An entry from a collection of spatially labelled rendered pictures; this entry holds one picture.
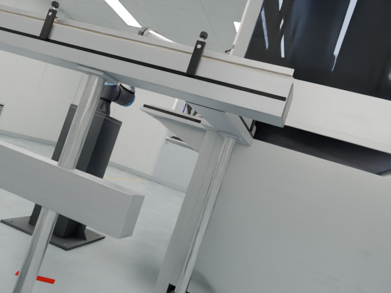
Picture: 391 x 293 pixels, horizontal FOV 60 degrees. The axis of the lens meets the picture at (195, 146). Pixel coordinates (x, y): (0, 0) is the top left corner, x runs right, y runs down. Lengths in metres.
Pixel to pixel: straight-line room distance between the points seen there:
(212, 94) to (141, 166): 7.10
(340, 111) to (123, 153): 6.87
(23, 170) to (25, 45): 0.37
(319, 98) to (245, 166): 0.46
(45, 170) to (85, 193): 0.15
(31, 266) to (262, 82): 0.80
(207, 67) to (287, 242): 0.99
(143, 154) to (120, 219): 7.02
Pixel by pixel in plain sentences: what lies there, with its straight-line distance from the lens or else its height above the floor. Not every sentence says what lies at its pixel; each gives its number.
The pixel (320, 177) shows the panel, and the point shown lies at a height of 0.80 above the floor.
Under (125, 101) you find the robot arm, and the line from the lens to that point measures 2.31.
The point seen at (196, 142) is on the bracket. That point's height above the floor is 0.79.
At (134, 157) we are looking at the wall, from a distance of 8.00.
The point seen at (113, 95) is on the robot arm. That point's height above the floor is 0.93.
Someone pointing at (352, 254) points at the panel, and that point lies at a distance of 1.64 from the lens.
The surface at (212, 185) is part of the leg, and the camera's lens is 1.42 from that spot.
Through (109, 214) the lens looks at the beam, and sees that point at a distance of 0.92.
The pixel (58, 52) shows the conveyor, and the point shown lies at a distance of 1.08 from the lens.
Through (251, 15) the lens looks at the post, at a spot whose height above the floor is 1.48.
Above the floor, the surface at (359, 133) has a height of 1.03.
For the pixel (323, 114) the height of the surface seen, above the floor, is 1.08.
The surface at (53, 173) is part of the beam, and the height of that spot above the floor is 0.53.
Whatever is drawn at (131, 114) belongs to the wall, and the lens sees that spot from 8.23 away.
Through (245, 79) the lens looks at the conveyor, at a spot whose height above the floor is 0.91.
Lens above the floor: 0.68
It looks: 3 degrees up
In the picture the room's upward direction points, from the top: 18 degrees clockwise
